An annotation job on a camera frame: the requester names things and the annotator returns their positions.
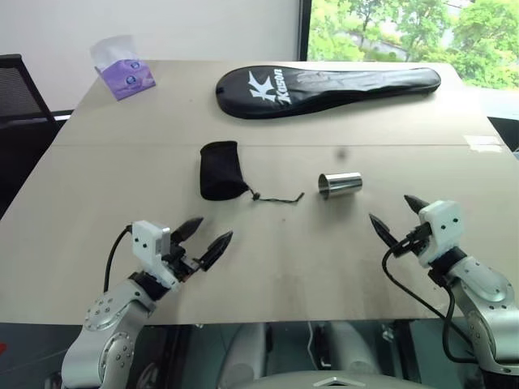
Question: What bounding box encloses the stainless steel cup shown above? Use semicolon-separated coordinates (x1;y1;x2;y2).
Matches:
317;172;363;202

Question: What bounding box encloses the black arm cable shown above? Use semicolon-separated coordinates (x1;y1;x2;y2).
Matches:
380;226;484;365
103;224;135;293

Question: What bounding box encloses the black Kason racket cover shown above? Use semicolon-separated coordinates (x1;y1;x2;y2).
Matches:
215;66;442;121

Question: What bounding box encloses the dark window frame post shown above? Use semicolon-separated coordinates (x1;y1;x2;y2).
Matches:
298;0;312;62

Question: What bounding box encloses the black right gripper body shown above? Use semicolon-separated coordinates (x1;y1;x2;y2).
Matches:
399;221;432;258

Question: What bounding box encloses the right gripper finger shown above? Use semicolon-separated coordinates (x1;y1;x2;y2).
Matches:
368;213;399;249
403;194;427;216

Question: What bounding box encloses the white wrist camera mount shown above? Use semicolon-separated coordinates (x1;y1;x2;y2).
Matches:
417;199;463;268
131;220;182;293

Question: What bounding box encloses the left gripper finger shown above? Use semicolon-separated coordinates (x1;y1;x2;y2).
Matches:
199;230;235;272
171;216;204;246

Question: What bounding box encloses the black drawstring pouch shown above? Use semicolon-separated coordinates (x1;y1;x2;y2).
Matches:
199;139;250;202

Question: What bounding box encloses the grey body panel with diamond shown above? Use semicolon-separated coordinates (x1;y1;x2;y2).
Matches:
251;374;411;389

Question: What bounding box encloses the black office chair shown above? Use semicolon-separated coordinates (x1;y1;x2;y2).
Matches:
0;53;74;222

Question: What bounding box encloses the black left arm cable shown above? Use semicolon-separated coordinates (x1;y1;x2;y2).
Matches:
103;224;135;293

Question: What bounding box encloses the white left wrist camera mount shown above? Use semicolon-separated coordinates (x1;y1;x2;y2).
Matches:
131;220;182;293

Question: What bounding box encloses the clear tape patch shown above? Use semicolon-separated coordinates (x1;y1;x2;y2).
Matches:
464;135;506;154

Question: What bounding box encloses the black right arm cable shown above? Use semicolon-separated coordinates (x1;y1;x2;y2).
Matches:
380;226;484;365

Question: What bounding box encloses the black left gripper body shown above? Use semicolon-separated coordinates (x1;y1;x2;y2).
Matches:
163;238;204;285

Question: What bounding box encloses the purple tissue pack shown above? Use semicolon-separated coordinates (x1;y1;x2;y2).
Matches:
89;34;157;102

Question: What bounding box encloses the thin black wire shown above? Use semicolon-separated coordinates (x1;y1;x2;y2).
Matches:
245;188;306;206

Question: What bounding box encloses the grey rounded robot leg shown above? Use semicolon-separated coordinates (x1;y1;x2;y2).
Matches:
202;322;269;389
322;319;384;380

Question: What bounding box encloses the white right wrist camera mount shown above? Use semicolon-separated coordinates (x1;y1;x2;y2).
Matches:
417;199;463;268

